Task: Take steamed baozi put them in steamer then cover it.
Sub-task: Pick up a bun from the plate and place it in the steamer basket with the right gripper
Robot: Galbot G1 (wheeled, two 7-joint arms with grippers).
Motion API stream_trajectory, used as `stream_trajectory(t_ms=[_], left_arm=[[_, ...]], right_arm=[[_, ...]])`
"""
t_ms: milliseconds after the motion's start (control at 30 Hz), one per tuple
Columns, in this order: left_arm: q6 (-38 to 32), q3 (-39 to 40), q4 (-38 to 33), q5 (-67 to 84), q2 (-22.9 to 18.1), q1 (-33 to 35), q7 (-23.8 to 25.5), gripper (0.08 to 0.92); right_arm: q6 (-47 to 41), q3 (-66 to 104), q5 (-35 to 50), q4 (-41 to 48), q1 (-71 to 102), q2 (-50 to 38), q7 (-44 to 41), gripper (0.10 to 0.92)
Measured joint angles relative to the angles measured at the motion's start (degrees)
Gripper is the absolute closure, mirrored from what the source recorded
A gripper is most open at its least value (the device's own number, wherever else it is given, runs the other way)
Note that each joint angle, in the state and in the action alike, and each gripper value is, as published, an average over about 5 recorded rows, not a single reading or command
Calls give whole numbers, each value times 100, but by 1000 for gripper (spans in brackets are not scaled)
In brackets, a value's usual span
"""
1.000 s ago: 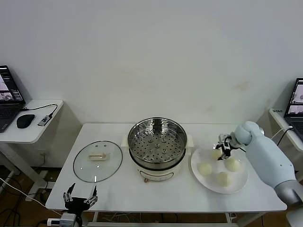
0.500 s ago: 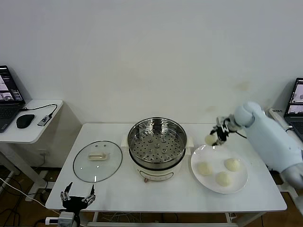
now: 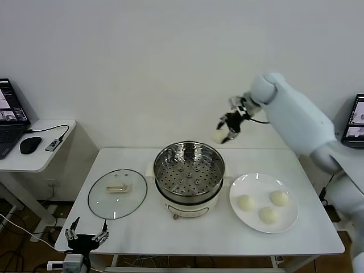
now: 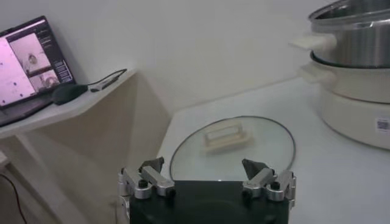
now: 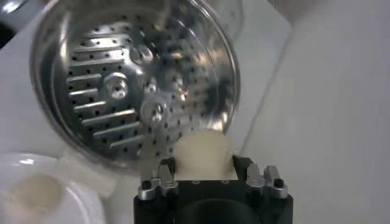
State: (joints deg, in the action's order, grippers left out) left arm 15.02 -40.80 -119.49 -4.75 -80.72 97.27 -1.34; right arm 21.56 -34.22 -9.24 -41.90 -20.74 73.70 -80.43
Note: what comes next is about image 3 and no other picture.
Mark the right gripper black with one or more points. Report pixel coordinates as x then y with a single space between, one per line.
235 120

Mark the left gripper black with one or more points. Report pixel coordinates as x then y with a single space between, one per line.
84 243

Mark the white steamed baozi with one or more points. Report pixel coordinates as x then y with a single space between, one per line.
279 198
268 215
217 137
246 203

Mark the round glass pot lid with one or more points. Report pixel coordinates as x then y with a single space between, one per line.
119 202

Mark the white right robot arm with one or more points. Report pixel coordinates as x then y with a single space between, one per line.
298 119

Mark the stainless steel steamer basket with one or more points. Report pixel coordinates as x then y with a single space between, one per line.
187 173

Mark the white usb hub box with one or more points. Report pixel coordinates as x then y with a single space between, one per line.
54 265

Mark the round white plate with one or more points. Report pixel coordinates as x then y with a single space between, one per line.
264 185

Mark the white side table with mouse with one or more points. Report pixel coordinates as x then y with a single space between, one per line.
42 162

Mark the small grey usb dongle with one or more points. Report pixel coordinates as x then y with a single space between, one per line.
54 145

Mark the black computer mouse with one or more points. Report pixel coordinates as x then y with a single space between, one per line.
29 145

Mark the black laptop with pale screen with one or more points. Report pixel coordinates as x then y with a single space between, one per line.
355 122

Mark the black laptop with dark screen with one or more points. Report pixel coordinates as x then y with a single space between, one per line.
10 125

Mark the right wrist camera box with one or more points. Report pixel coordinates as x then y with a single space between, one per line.
235 103

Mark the white main table frame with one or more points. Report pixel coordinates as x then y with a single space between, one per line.
170 269

